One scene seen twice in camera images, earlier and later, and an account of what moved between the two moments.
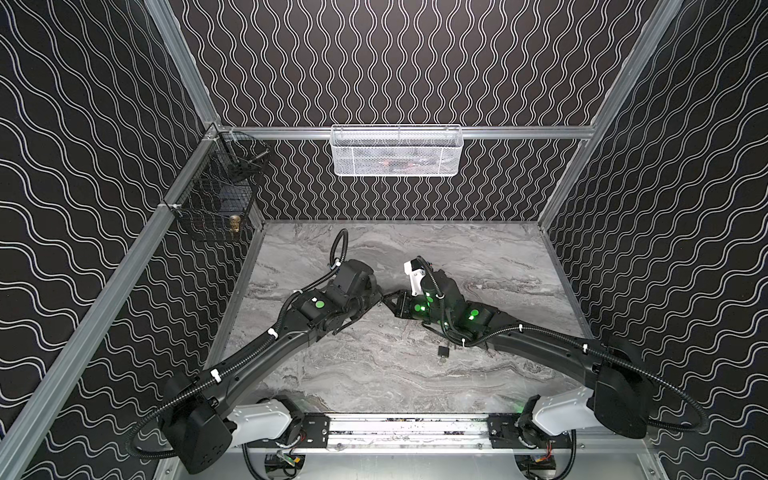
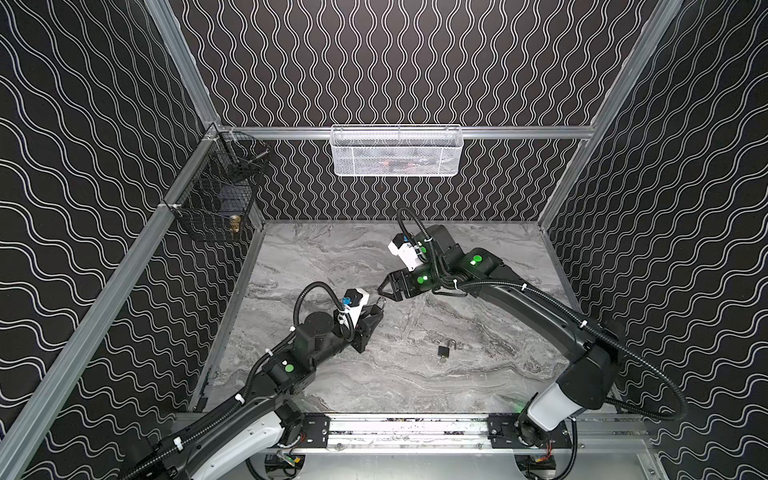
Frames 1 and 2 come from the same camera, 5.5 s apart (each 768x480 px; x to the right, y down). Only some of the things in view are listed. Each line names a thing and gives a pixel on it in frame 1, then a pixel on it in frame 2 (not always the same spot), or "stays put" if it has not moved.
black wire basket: x=215 y=198 stays put
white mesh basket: x=396 y=150 stays put
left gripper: x=372 y=293 -> x=365 y=327
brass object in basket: x=234 y=223 stays put
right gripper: x=405 y=303 -> x=405 y=282
